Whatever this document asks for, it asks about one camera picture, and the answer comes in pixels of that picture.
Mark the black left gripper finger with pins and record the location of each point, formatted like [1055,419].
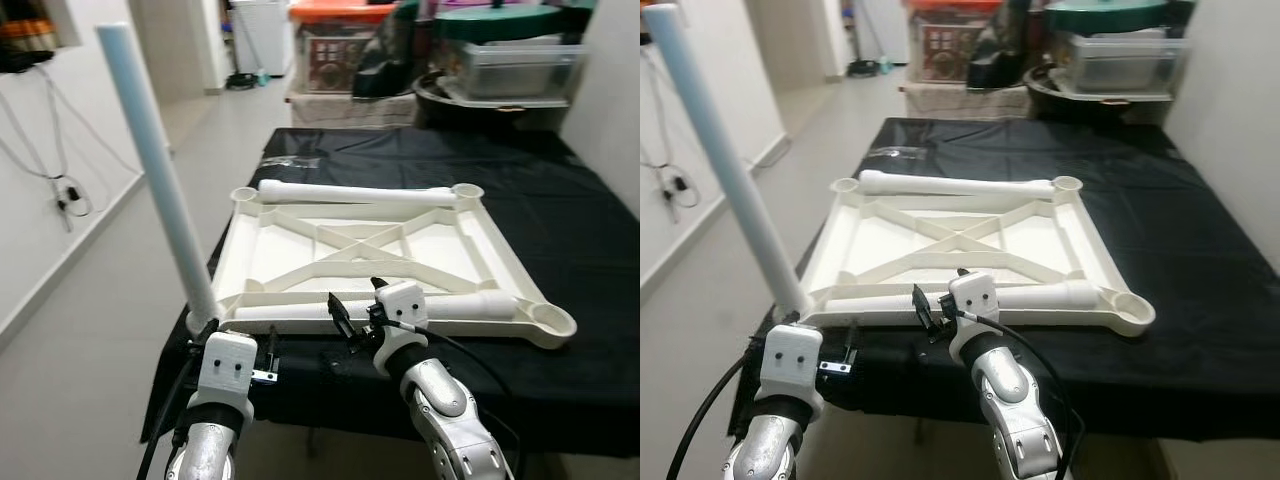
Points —
[850,341]
[755,348]
[270,350]
[204,332]

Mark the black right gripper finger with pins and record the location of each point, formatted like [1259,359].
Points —
[340,318]
[923,310]
[380,286]

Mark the white plastic table leg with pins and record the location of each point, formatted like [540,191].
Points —
[150,150]
[470,305]
[1050,297]
[720,150]
[350,192]
[950,184]

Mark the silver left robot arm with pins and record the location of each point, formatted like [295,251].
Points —
[205,445]
[775,440]

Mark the white plastic children table top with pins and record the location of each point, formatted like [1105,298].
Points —
[900,240]
[300,250]

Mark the clear tape strip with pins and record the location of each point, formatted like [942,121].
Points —
[897,152]
[292,161]

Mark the beige patterned cloth cover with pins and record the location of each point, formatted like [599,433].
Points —
[960,103]
[340,110]

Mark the black tablecloth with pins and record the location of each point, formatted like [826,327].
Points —
[560,250]
[1200,250]

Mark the black round basin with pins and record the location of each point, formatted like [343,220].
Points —
[1100,108]
[490,112]

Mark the black plastic bag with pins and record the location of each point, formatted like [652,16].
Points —
[395,55]
[1005,50]

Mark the orange lid storage box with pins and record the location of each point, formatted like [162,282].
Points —
[335,50]
[940,45]

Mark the clear plastic storage box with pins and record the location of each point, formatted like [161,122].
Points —
[515,70]
[1125,62]

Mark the dark green round lid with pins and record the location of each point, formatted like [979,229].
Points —
[510,22]
[1120,15]

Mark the black electronic devices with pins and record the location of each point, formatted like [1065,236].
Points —
[25,55]

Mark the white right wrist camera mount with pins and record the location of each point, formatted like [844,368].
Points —
[973,300]
[402,312]

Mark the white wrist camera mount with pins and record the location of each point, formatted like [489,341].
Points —
[790,358]
[402,312]
[228,368]
[973,300]

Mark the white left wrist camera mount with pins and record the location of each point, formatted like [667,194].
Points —
[790,358]
[228,368]

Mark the metal folding table frame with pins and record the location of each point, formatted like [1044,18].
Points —
[317,442]

